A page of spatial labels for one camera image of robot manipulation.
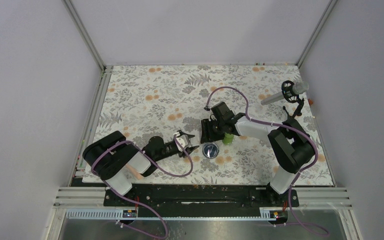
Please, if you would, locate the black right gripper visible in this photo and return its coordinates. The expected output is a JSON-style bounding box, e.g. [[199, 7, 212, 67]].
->
[[200, 117, 226, 144]]

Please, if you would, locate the green pill bottle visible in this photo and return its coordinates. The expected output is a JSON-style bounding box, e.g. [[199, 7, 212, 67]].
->
[[222, 133, 235, 146]]

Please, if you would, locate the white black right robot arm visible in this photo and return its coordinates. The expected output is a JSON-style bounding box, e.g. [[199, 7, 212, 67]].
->
[[200, 101, 317, 206]]

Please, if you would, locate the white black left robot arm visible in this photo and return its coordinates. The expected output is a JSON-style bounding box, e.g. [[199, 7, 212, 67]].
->
[[82, 130, 199, 206]]

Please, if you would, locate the floral patterned table mat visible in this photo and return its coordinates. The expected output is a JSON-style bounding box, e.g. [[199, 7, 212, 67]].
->
[[80, 64, 335, 187]]

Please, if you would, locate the silver microphone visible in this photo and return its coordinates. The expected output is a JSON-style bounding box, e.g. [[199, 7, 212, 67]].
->
[[261, 80, 309, 106]]

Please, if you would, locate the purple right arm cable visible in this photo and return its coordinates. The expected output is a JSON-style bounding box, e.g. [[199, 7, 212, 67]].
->
[[204, 86, 330, 238]]

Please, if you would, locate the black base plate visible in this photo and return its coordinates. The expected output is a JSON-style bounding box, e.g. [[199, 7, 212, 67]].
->
[[103, 183, 300, 218]]

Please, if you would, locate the aluminium rail frame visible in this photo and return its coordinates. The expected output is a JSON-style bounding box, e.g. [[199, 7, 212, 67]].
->
[[53, 184, 352, 221]]

